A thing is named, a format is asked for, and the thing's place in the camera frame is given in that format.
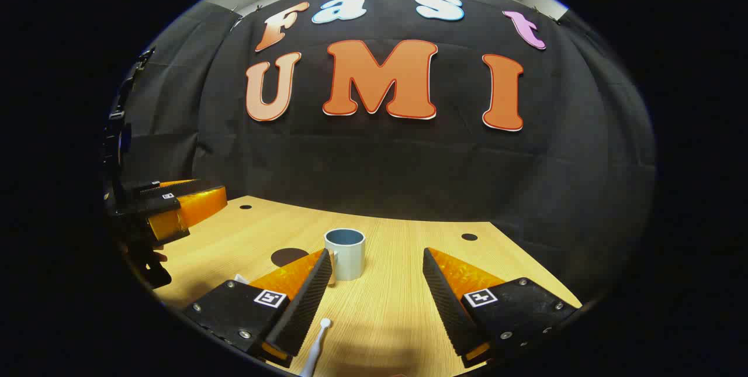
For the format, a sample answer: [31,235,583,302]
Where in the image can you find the pale green cup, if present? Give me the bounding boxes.
[324,228,366,285]

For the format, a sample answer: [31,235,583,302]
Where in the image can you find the white toothbrush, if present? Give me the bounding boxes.
[300,318,332,377]

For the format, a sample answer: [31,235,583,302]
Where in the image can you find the wooden desktop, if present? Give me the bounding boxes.
[126,195,583,377]

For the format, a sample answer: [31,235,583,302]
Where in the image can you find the dark brown round coaster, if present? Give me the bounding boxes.
[271,247,310,268]

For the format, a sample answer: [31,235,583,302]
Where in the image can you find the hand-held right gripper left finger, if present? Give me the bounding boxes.
[184,248,334,369]

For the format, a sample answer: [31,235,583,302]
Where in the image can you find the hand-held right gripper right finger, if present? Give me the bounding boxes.
[422,247,583,369]

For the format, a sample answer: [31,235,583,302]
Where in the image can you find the black backdrop cloth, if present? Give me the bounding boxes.
[114,0,655,302]

